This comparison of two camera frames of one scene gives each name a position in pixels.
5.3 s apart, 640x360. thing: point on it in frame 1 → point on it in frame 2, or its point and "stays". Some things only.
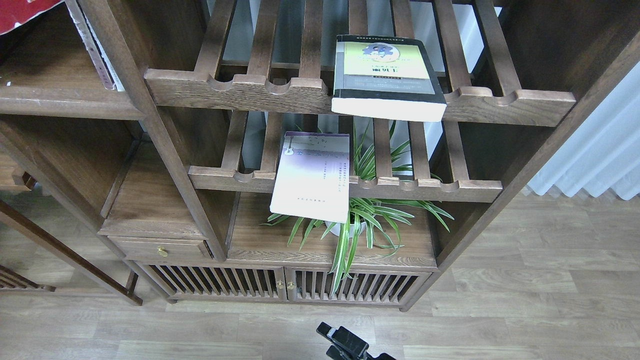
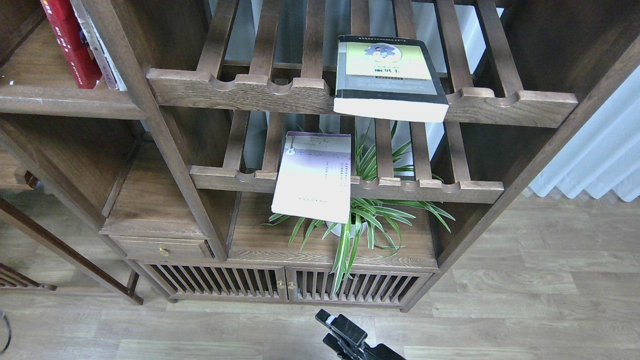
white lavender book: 313,180 stays
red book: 13,12 → 85,67
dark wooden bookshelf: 329,154 stays
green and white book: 385,77 stays
